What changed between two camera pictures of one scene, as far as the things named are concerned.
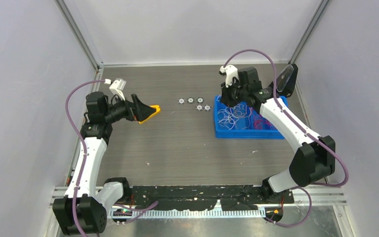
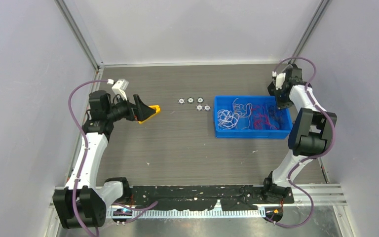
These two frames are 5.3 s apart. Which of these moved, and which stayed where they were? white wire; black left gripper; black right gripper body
Moved: black right gripper body
Stayed: black left gripper; white wire
